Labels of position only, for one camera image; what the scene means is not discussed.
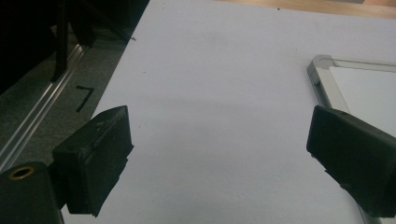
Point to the white table cover sheet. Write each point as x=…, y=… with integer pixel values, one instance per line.
x=218, y=93

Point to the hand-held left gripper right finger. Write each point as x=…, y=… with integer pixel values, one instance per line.
x=351, y=149

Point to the black stand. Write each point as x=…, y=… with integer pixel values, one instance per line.
x=61, y=40

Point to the wooden table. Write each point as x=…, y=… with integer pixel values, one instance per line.
x=327, y=6

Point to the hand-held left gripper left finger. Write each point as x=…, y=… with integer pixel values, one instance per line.
x=93, y=155

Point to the whiteboard with metal frame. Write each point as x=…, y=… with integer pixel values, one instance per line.
x=367, y=93

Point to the metal floor rail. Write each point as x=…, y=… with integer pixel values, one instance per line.
x=40, y=109

